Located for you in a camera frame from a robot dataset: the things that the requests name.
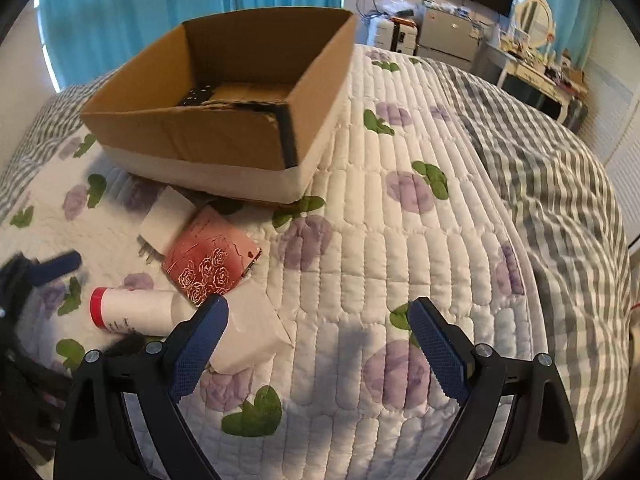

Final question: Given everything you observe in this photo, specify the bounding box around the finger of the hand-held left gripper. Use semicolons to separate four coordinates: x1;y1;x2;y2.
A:
0;251;82;301

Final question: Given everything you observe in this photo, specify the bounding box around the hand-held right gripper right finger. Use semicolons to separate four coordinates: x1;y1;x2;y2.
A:
406;297;585;480

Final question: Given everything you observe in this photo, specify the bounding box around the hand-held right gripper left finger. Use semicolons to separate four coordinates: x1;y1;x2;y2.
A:
52;294;231;480

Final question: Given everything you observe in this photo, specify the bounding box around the white paper carton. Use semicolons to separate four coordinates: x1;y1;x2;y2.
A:
209;280;297;375

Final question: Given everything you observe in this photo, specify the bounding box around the cardboard box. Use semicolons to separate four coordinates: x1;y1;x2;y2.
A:
80;8;359;206

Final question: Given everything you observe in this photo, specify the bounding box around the white bottle with red cap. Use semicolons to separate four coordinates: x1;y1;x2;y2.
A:
90;287;202;337

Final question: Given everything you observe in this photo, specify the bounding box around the red rose-patterned case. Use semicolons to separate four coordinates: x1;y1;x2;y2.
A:
162;206;264;306

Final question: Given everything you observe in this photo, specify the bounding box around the white power adapter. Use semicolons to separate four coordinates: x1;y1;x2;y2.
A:
138;186;202;264

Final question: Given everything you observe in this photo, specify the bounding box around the grey striped pillow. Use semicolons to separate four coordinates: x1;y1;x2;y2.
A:
0;72;118;208

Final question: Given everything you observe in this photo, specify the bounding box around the white floral quilt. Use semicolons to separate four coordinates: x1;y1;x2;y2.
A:
0;45;551;480

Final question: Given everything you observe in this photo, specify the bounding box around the grey striped duvet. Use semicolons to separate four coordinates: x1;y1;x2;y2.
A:
435;57;635;480

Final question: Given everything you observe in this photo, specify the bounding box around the black dotted item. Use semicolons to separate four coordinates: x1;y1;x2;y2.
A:
177;85;217;108

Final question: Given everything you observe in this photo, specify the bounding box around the wide teal curtain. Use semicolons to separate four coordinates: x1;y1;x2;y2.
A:
37;0;346;93

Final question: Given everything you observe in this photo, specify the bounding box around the white dressing table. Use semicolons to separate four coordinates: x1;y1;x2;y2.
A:
495;42;590;125

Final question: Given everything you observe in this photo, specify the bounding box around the white louvered door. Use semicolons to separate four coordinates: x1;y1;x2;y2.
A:
576;55;640;167

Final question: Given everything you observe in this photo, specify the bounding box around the white mini fridge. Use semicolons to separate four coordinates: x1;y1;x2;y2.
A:
417;7;484;65

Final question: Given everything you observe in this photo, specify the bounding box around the white suitcase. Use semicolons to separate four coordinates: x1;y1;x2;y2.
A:
367;16;419;56

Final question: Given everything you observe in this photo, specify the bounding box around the white oval mirror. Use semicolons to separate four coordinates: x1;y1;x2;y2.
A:
515;0;557;50

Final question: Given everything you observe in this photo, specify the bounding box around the clear plastic bag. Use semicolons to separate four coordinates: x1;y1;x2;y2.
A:
377;0;418;18

